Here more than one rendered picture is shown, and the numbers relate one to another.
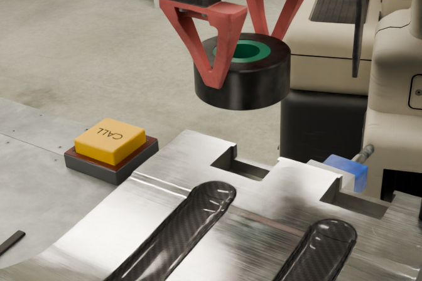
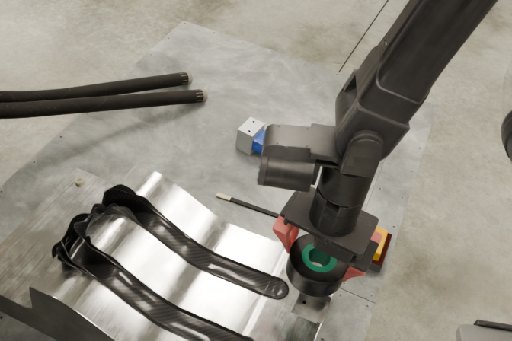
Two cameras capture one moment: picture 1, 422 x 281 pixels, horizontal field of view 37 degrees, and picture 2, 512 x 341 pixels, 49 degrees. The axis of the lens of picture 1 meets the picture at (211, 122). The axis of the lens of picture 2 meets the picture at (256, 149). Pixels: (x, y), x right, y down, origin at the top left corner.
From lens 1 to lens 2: 0.63 m
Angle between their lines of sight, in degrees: 59
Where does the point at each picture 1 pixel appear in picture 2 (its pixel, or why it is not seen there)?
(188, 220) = (257, 279)
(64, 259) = (221, 231)
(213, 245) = (235, 292)
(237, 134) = not seen: outside the picture
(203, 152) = not seen: hidden behind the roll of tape
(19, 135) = (376, 192)
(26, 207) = not seen: hidden behind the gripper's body
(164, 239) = (241, 270)
